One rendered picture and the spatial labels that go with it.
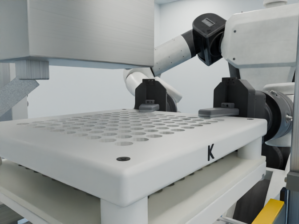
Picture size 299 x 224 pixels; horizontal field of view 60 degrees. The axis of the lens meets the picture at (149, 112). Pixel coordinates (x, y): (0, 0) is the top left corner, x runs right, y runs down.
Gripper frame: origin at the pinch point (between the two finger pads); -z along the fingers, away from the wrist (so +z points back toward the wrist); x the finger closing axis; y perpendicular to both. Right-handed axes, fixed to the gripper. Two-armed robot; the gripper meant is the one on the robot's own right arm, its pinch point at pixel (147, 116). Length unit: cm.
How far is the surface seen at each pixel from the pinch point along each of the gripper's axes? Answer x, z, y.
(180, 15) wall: -167, 563, 2
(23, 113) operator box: 5, 48, 53
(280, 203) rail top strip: 9.0, -10.3, -17.6
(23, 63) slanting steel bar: -7.5, -12.4, 13.6
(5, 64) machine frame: -12, 43, 56
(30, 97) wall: 12, 315, 217
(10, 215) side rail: 11.6, -13.0, 15.7
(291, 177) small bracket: 5.9, -9.6, -18.9
